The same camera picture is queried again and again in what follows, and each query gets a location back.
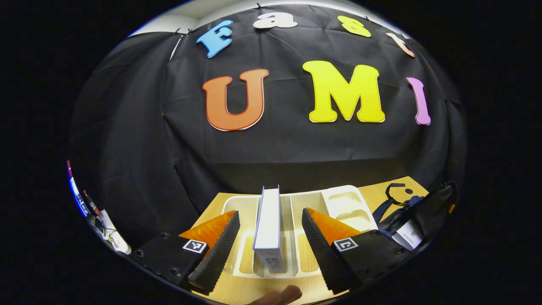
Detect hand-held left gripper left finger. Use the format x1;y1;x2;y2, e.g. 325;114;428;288
129;211;241;296

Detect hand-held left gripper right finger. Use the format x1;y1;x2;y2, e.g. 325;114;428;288
301;208;411;295

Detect cream plastic bookshelf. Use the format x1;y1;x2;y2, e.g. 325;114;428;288
220;185;379;279

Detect blue-grey book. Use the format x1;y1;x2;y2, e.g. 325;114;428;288
253;185;287;274

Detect white flat object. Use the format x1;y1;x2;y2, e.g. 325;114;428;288
100;210;132;255

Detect black backdrop cloth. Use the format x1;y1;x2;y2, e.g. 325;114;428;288
68;4;466;246

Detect small red black tool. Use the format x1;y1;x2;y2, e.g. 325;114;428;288
83;190;101;217

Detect blue and white sign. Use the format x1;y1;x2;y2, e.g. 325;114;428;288
66;160;90;217

